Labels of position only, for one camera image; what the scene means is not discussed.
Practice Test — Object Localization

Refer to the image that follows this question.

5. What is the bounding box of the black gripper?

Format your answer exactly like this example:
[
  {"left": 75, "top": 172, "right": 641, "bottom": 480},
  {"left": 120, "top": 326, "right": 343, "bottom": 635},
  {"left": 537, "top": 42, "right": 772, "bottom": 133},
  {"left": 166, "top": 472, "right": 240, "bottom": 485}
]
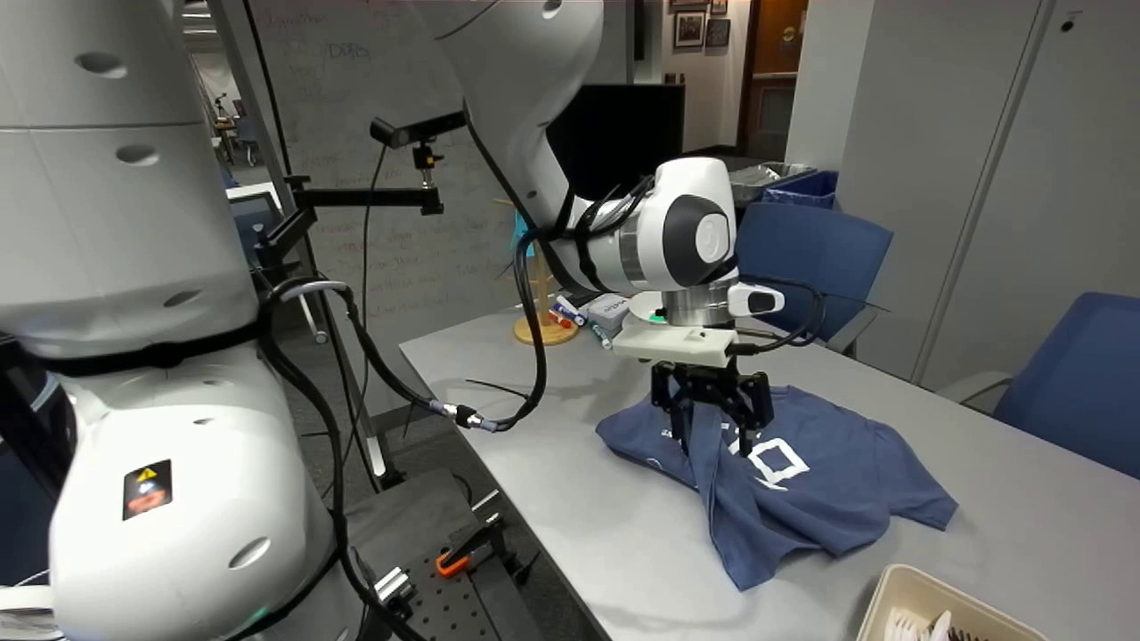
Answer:
[{"left": 649, "top": 361, "right": 776, "bottom": 460}]

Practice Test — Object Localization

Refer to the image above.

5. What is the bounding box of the blue printed t-shirt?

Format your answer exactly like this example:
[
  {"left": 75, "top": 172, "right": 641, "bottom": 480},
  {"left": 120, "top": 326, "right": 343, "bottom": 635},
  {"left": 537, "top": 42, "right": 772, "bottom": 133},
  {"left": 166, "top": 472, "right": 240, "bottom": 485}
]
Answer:
[{"left": 592, "top": 385, "right": 964, "bottom": 595}]

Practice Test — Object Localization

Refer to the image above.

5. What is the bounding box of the white bowl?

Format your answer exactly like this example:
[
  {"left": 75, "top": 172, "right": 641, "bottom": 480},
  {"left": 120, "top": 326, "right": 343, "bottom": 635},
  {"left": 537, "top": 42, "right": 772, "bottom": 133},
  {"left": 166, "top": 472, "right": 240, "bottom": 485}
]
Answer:
[{"left": 623, "top": 288, "right": 670, "bottom": 331}]

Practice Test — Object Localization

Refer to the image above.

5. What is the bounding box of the wooden mug tree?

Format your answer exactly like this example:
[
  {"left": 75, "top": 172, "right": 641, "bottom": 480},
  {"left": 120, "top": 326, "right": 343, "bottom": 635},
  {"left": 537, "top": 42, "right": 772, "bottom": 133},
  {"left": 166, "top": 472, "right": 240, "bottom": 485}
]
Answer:
[{"left": 510, "top": 216, "right": 584, "bottom": 349}]

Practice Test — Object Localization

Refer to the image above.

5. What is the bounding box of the beige rectangular tray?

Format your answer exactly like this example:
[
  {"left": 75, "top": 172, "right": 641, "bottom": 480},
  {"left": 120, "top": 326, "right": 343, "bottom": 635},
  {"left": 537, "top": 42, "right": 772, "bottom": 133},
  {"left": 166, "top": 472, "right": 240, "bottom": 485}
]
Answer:
[{"left": 852, "top": 561, "right": 1047, "bottom": 641}]

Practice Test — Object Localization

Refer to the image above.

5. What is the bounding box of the white plastic cutlery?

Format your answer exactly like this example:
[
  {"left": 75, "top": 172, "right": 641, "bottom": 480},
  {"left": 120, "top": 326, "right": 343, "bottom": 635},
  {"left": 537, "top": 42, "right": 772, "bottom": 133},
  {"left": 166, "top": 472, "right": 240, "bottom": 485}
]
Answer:
[{"left": 886, "top": 602, "right": 958, "bottom": 641}]

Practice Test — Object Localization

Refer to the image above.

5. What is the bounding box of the black perforated breadboard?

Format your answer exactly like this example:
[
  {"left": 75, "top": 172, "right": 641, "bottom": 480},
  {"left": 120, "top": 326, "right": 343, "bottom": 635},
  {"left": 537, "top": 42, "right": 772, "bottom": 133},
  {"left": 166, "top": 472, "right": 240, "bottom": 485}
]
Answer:
[{"left": 343, "top": 468, "right": 599, "bottom": 641}]

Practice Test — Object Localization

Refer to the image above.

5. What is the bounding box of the brown wooden door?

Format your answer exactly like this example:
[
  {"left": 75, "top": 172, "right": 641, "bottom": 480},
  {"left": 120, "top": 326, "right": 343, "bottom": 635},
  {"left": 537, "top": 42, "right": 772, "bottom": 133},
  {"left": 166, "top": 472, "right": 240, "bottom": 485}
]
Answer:
[{"left": 746, "top": 0, "right": 812, "bottom": 152}]

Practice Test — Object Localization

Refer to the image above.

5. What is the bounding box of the small silver metal part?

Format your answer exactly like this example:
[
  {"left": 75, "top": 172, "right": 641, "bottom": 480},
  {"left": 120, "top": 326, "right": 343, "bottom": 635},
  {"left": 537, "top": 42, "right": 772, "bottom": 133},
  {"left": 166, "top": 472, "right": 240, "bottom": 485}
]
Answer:
[{"left": 370, "top": 568, "right": 420, "bottom": 604}]

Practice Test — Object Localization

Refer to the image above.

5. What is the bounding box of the white tall cabinet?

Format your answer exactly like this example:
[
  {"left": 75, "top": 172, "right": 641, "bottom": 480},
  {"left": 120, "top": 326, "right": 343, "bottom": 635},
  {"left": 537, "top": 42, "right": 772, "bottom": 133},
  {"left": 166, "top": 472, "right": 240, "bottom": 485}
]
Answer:
[{"left": 789, "top": 0, "right": 1140, "bottom": 412}]

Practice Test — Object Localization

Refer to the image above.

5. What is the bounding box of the blue background office chair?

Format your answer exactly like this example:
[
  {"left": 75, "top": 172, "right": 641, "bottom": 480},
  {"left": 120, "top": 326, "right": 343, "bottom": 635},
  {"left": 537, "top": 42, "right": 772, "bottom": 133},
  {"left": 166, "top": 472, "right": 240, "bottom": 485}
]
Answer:
[{"left": 226, "top": 177, "right": 288, "bottom": 261}]

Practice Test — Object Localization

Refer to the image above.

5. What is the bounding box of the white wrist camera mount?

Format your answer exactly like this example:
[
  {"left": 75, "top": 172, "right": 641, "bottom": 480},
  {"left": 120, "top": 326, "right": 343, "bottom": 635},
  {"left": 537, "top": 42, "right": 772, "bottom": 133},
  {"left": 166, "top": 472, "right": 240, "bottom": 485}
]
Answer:
[{"left": 609, "top": 327, "right": 740, "bottom": 368}]

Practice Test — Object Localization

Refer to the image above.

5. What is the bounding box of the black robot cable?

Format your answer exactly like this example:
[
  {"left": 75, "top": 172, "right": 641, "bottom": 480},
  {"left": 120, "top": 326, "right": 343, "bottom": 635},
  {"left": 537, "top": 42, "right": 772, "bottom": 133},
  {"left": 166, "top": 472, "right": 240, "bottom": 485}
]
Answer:
[{"left": 243, "top": 111, "right": 652, "bottom": 641}]

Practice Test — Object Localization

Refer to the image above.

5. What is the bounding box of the orange handled black clamp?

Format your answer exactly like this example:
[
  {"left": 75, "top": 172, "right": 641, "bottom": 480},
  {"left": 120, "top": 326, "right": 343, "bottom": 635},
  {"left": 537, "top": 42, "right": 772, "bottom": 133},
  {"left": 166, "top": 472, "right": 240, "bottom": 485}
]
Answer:
[{"left": 429, "top": 511, "right": 510, "bottom": 584}]

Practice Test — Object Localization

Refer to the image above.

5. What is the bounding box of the black stereo camera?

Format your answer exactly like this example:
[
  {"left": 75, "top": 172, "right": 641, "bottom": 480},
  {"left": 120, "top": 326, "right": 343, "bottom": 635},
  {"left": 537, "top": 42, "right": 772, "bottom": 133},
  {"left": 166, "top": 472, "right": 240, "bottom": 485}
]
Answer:
[{"left": 367, "top": 107, "right": 471, "bottom": 152}]

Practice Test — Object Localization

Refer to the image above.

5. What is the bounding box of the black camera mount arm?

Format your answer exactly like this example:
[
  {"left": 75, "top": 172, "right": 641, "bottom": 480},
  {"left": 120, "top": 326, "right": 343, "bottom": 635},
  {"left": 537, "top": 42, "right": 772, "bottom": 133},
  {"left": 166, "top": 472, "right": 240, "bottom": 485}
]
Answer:
[{"left": 252, "top": 140, "right": 448, "bottom": 261}]

